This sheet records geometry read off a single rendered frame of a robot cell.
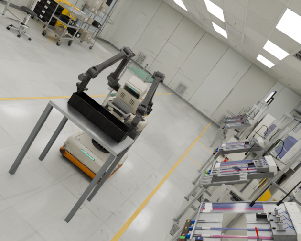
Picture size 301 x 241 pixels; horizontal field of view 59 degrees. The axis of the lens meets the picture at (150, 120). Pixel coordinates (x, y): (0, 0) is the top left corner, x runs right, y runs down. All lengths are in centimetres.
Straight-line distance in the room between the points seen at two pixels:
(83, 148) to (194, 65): 964
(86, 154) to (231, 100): 958
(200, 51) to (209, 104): 235
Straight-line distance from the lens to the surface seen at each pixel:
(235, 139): 799
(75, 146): 305
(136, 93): 270
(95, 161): 299
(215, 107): 1203
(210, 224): 225
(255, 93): 1200
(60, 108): 226
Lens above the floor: 171
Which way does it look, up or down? 16 degrees down
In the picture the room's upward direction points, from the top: 36 degrees clockwise
